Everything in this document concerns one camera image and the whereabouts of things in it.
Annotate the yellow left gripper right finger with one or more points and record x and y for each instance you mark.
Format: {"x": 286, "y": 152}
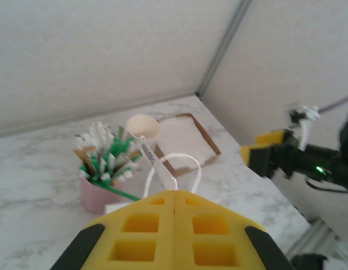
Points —
{"x": 213, "y": 230}

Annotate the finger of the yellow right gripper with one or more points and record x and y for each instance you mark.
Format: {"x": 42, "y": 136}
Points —
{"x": 261, "y": 161}
{"x": 270, "y": 137}

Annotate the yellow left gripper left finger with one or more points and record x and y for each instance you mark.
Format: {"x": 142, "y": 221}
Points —
{"x": 140, "y": 230}

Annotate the white plastic spoon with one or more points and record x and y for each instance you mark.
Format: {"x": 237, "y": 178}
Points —
{"x": 151, "y": 157}

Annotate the single green straw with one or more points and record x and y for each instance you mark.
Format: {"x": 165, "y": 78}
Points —
{"x": 117, "y": 192}

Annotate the brown cardboard napkin tray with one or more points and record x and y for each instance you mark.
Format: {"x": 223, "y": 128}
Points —
{"x": 211, "y": 143}

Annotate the pink plastic holder cup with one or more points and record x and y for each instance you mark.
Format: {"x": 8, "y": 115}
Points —
{"x": 95, "y": 197}

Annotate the white paper napkin stack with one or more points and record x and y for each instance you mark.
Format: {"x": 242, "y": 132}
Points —
{"x": 185, "y": 140}

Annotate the green white wrapped straws bundle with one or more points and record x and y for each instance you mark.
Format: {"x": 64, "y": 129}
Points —
{"x": 103, "y": 152}

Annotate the beige paper cup stack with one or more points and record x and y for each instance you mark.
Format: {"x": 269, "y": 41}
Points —
{"x": 142, "y": 126}

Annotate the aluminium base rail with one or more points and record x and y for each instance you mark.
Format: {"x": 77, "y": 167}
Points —
{"x": 325, "y": 239}

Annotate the aluminium frame post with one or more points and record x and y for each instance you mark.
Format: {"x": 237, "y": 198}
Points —
{"x": 221, "y": 47}

